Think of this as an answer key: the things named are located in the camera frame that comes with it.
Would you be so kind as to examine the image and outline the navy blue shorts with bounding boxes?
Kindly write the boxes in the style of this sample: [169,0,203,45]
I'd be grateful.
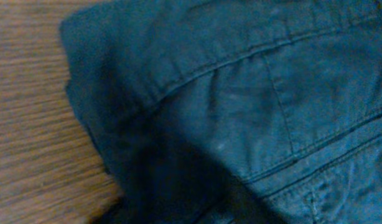
[60,0,382,223]

